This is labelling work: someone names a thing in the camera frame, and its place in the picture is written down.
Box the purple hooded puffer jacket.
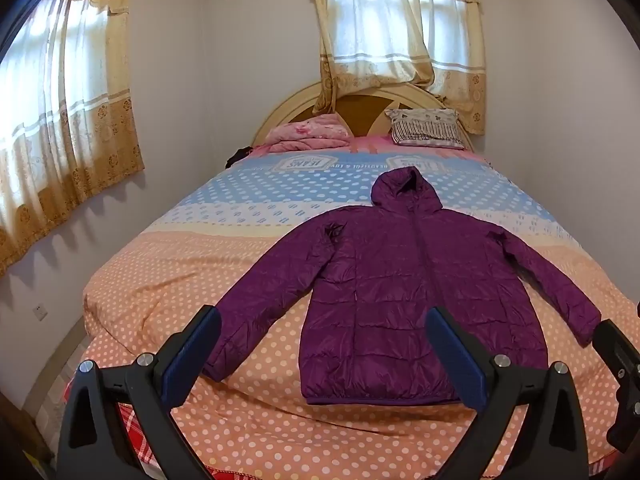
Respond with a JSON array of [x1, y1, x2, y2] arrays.
[[200, 166, 602, 406]]

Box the wide yellow lace curtain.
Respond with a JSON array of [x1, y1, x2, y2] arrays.
[[0, 0, 146, 276]]

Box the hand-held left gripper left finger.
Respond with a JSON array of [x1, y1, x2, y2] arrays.
[[57, 304, 223, 480]]

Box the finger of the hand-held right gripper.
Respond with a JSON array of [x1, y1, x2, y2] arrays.
[[595, 318, 640, 391]]

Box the dark bag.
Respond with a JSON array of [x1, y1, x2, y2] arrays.
[[225, 146, 256, 170]]

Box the pink folded blanket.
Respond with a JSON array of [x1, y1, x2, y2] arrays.
[[265, 114, 353, 153]]

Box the narrow yellow lace curtain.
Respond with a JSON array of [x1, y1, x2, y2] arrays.
[[306, 0, 487, 136]]

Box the polka dot bedspread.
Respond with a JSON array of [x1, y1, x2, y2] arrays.
[[82, 135, 640, 480]]

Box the cream wooden headboard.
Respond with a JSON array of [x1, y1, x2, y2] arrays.
[[251, 79, 476, 151]]

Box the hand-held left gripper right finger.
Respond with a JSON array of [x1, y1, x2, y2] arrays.
[[425, 306, 588, 480]]

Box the striped patterned pillow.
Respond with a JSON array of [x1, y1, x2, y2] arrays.
[[385, 107, 466, 148]]

